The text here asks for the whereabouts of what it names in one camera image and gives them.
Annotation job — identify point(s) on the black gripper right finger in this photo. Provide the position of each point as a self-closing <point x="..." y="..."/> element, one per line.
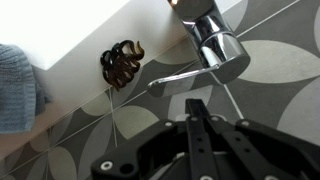
<point x="252" y="160"/>

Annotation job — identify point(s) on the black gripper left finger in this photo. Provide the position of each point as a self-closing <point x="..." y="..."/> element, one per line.
<point x="202" y="161"/>

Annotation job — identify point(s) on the chrome sink faucet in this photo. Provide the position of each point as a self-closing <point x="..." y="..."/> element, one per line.
<point x="218" y="49"/>

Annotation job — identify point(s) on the dark tortoiseshell hair claw clip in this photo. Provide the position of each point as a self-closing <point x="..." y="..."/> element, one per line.
<point x="121" y="63"/>

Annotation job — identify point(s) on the blue-grey crumpled towel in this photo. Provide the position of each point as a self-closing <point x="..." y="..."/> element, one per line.
<point x="21" y="97"/>

